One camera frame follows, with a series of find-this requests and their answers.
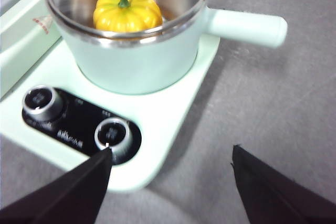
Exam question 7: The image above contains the mint green breakfast machine base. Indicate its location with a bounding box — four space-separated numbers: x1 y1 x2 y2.
0 35 221 192

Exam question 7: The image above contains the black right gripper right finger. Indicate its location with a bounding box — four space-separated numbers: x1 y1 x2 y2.
231 144 336 224

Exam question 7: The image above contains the silver control knob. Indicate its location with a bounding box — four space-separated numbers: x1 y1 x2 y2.
94 118 133 166
21 85 64 123

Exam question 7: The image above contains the mint green pot with handle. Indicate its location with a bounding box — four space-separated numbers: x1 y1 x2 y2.
45 0 288 95

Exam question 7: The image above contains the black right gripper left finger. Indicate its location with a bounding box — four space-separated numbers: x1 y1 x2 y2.
0 148 113 224

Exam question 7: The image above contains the mint green griddle cover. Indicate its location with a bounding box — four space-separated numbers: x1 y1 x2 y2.
0 0 64 62

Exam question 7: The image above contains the yellow toy pumpkin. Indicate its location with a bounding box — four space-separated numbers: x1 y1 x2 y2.
93 0 163 33

